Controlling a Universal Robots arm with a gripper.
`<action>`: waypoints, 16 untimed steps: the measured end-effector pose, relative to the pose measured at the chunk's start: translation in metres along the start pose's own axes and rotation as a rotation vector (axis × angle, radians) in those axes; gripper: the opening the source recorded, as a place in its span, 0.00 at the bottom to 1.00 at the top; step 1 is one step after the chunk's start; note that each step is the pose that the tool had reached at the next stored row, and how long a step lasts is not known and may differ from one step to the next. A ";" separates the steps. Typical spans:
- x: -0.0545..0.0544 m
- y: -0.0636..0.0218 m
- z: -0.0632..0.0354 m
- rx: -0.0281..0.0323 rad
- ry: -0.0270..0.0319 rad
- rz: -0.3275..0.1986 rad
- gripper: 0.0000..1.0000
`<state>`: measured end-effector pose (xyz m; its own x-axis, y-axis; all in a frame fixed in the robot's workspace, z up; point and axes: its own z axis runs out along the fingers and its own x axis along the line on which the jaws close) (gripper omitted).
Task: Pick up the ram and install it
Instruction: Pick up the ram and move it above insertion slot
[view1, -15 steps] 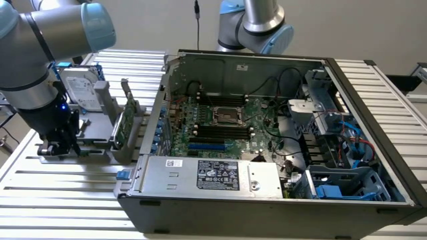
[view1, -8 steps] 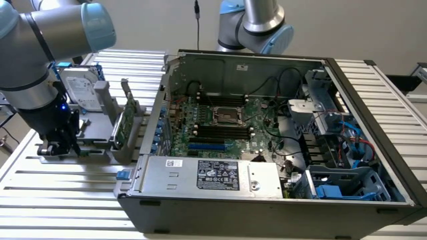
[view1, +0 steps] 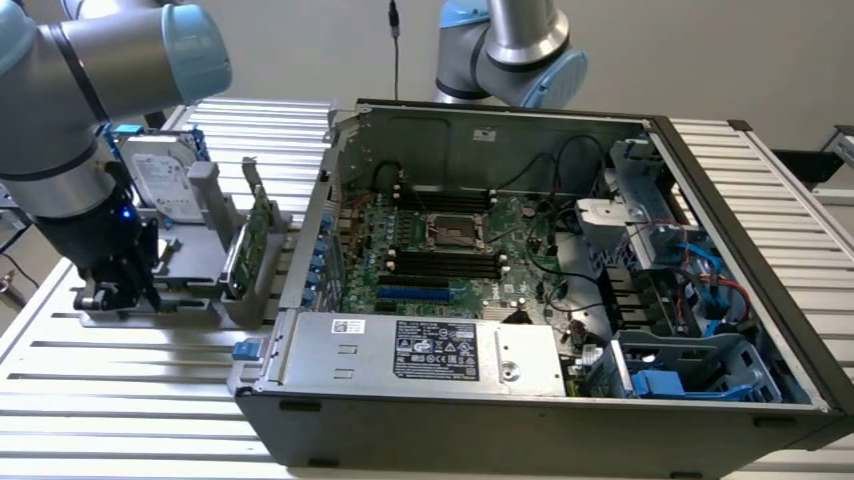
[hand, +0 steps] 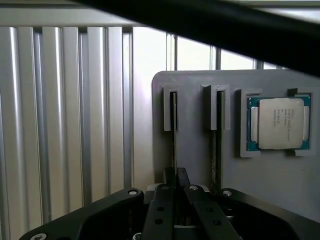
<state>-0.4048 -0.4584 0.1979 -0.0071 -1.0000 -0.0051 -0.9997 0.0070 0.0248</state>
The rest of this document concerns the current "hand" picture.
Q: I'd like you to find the Intel CPU silver lid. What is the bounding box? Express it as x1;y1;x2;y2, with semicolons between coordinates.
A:
246;96;312;152

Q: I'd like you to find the gray printed parts rack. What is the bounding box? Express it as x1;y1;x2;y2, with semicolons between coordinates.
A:
151;70;320;240

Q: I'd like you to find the thick black cable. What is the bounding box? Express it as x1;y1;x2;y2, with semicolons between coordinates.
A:
71;0;320;79

